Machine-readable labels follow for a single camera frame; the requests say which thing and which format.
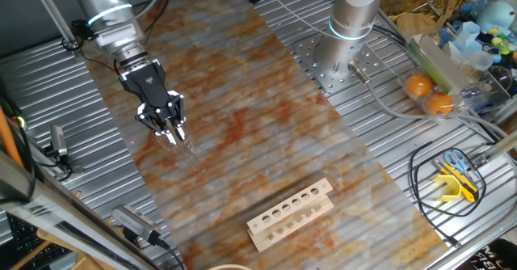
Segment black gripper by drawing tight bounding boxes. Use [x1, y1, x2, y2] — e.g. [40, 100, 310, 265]
[119, 58, 187, 146]

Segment clear glass test tube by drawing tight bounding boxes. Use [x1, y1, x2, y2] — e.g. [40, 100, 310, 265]
[171, 135, 205, 171]

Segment wooden test tube rack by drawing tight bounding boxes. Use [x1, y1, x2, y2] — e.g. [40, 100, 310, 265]
[246, 177, 336, 254]

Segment orange marble pattern mat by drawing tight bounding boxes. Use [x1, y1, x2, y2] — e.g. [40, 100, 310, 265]
[76, 0, 452, 270]

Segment slanted metal pole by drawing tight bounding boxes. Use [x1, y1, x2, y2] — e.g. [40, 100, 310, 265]
[27, 0, 84, 57]

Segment orange stick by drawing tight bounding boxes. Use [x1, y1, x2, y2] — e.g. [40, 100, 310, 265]
[0, 106, 24, 169]

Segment printed beige paper bucket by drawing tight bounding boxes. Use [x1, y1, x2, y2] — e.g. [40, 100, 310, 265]
[207, 264, 254, 270]

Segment black keyboard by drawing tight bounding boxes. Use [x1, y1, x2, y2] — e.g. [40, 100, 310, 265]
[6, 213, 76, 270]

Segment orange ball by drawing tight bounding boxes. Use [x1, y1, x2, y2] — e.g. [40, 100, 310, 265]
[405, 72, 433, 99]
[425, 91, 455, 117]

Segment clear plastic egg tray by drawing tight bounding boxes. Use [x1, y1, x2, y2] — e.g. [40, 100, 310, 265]
[397, 70, 465, 124]

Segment round wooden disc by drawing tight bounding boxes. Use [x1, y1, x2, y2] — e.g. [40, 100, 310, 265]
[394, 12, 439, 39]

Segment long clear box green stick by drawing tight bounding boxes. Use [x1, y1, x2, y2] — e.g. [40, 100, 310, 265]
[406, 33, 472, 96]

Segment yellow curved plastic holder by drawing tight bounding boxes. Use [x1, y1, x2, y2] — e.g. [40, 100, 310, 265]
[431, 173, 462, 203]

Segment yellow utility knife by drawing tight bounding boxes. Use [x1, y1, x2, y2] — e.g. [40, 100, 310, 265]
[435, 158, 481, 203]

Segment blue hexagonal box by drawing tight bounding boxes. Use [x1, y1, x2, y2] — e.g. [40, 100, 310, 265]
[458, 20, 481, 47]

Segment clear plastic measuring cup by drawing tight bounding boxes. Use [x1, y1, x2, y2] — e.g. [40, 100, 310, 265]
[468, 49, 494, 72]

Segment clear glass dome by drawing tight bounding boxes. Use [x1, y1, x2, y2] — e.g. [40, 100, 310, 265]
[486, 65, 515, 92]

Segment green yellow small toy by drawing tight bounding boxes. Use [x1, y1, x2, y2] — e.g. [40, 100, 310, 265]
[490, 35, 512, 56]

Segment light blue plush toy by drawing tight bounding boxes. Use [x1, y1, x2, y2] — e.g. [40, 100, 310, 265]
[475, 1, 517, 36]

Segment black board white letters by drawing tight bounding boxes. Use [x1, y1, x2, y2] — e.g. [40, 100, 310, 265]
[458, 239, 517, 270]

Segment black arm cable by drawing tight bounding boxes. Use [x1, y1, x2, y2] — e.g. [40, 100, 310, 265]
[78, 41, 124, 77]
[141, 0, 174, 47]

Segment slim grey camera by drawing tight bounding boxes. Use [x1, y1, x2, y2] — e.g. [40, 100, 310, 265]
[48, 124, 69, 158]

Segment ribbed grey depth camera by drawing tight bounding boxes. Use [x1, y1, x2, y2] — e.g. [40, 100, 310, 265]
[111, 204, 162, 247]

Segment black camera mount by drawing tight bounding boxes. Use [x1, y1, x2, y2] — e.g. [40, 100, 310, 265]
[40, 145, 84, 182]

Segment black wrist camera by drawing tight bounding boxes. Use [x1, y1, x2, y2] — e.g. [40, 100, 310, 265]
[70, 18, 101, 44]

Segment black depth camera cable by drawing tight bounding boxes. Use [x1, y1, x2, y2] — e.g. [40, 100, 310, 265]
[155, 237, 187, 270]

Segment grey metal frame bar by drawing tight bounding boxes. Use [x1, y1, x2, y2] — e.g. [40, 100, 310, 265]
[0, 150, 162, 270]

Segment grey base cable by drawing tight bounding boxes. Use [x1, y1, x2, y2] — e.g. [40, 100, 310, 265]
[349, 61, 517, 140]

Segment blue handled scissors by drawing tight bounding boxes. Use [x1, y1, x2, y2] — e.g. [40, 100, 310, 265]
[442, 148, 468, 174]

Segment looped thin black cable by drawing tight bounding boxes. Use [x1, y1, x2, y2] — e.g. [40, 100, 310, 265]
[407, 140, 488, 249]

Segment aluminium rail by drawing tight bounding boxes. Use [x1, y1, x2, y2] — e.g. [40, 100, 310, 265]
[470, 128, 517, 168]

